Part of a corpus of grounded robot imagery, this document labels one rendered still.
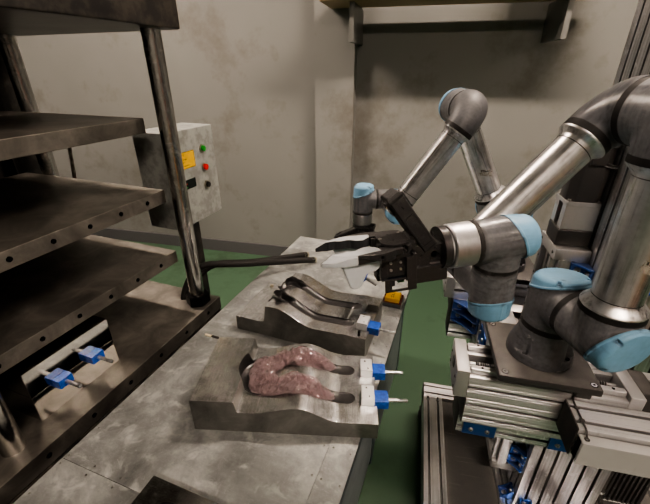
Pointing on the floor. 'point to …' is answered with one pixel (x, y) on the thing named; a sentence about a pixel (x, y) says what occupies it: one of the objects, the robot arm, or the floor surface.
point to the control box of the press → (197, 191)
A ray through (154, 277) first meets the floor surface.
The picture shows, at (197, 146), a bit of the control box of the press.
